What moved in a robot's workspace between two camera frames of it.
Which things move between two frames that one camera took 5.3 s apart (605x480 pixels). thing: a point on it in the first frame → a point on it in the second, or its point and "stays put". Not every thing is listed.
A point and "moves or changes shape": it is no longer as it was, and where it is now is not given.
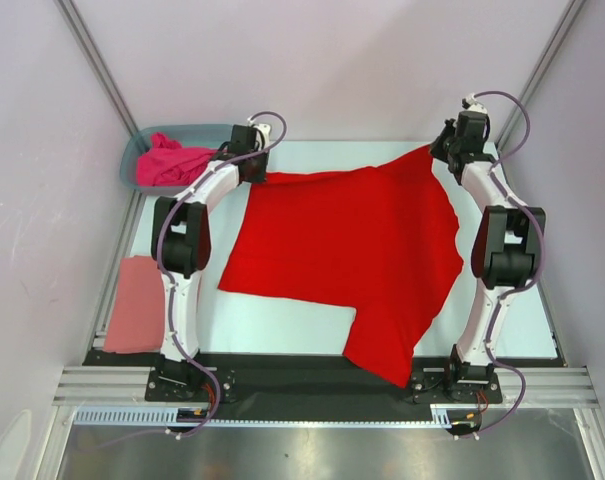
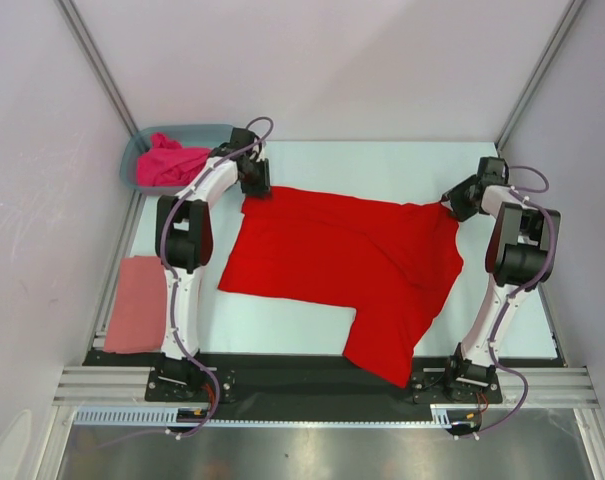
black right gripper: x=436 y=148 → x=455 y=195
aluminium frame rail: x=103 y=385 stays put
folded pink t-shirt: x=135 y=319 stays put
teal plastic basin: x=138 y=139 stays put
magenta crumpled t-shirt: x=168 y=163 stays put
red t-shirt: x=382 y=239 moves or changes shape
